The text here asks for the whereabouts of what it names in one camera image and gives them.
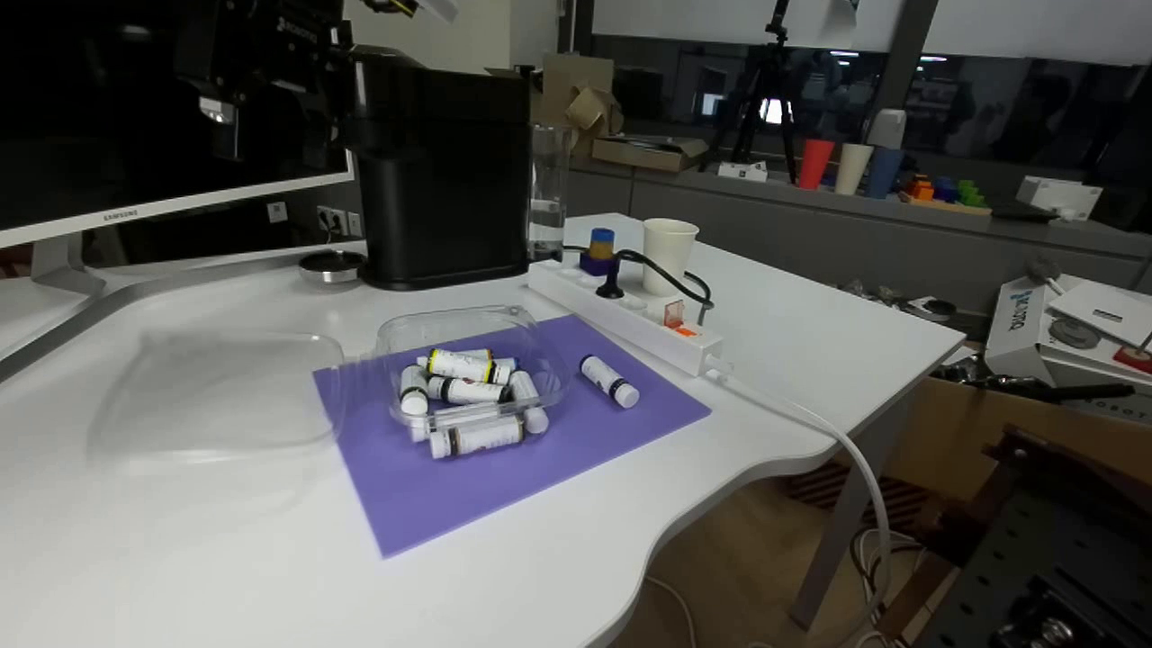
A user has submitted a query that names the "white wall outlet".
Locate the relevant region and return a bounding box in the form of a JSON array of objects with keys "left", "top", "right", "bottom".
[{"left": 314, "top": 201, "right": 368, "bottom": 243}]

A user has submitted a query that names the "thick white power cable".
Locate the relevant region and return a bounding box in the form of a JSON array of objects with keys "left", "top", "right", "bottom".
[{"left": 712, "top": 357, "right": 902, "bottom": 648}]

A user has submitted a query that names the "small white box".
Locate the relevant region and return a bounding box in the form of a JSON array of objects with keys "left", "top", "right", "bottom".
[{"left": 1017, "top": 174, "right": 1106, "bottom": 227}]

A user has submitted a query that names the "black camera tripod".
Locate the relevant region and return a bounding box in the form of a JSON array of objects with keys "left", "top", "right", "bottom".
[{"left": 707, "top": 0, "right": 806, "bottom": 183}]

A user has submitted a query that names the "white flat box red mark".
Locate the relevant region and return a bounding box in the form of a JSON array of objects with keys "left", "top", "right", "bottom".
[{"left": 1037, "top": 272, "right": 1152, "bottom": 389}]

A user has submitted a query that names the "white framed computer monitor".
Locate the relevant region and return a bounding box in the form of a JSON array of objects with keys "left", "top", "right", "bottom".
[{"left": 0, "top": 0, "right": 359, "bottom": 254}]

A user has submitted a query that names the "blue cup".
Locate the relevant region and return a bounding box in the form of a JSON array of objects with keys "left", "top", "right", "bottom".
[{"left": 860, "top": 146, "right": 909, "bottom": 201}]

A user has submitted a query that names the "clear plastic container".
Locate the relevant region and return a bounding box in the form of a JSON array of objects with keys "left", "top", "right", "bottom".
[{"left": 84, "top": 326, "right": 348, "bottom": 467}]

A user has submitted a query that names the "large brown cardboard box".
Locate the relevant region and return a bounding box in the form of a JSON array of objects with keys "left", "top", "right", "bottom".
[{"left": 887, "top": 370, "right": 1152, "bottom": 516}]

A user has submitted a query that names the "grey low partition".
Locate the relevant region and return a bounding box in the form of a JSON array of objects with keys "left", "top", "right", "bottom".
[{"left": 562, "top": 158, "right": 1152, "bottom": 317}]

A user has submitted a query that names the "flat cardboard piece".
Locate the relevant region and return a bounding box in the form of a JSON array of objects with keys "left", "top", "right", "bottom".
[{"left": 586, "top": 134, "right": 712, "bottom": 176}]

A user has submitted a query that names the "black box-shaped appliance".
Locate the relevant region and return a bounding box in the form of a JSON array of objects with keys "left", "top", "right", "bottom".
[{"left": 347, "top": 44, "right": 536, "bottom": 292}]

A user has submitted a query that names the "white power strip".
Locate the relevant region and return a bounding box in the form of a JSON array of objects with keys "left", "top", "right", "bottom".
[{"left": 524, "top": 257, "right": 729, "bottom": 383}]

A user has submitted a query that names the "beige cup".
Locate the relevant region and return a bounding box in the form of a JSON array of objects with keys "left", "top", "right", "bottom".
[{"left": 833, "top": 140, "right": 876, "bottom": 200}]

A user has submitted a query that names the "white monitor stand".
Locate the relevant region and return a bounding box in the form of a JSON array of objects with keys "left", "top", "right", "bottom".
[{"left": 0, "top": 230, "right": 142, "bottom": 383}]

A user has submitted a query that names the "white printed carton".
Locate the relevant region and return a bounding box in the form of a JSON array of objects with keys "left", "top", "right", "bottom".
[{"left": 983, "top": 274, "right": 1061, "bottom": 380}]

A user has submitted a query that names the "blue and yellow small object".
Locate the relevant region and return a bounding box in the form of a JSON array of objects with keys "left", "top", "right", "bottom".
[{"left": 578, "top": 227, "right": 624, "bottom": 280}]

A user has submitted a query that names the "red cup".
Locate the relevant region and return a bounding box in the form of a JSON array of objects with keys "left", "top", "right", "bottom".
[{"left": 797, "top": 138, "right": 840, "bottom": 196}]

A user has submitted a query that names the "white paper cup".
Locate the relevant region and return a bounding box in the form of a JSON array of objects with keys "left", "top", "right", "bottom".
[{"left": 641, "top": 218, "right": 702, "bottom": 299}]

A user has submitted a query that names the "white labelled vial black cap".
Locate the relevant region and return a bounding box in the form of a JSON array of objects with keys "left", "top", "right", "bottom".
[{"left": 578, "top": 351, "right": 644, "bottom": 416}]

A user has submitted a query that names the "purple rectangular mat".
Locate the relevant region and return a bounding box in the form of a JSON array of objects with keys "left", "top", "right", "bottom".
[{"left": 310, "top": 315, "right": 712, "bottom": 562}]

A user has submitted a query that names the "black plug with cable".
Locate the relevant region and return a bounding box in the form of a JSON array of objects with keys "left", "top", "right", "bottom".
[{"left": 562, "top": 243, "right": 722, "bottom": 328}]

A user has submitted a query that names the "clear glass bottle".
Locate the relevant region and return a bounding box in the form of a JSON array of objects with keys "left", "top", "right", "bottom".
[{"left": 526, "top": 118, "right": 572, "bottom": 264}]

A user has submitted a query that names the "clear plastic container base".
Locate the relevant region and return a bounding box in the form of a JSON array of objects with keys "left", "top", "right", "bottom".
[{"left": 370, "top": 304, "right": 569, "bottom": 449}]

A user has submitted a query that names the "white upturned cup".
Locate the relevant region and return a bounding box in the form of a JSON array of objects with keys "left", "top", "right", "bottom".
[{"left": 868, "top": 104, "right": 912, "bottom": 156}]

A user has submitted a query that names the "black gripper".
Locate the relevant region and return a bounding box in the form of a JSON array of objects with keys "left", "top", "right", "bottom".
[{"left": 177, "top": 33, "right": 300, "bottom": 166}]

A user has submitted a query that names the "open cardboard box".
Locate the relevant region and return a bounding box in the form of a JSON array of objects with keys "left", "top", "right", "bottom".
[{"left": 532, "top": 51, "right": 632, "bottom": 156}]

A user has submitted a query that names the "grey table leg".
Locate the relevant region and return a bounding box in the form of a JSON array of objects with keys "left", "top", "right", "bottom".
[{"left": 784, "top": 410, "right": 902, "bottom": 633}]

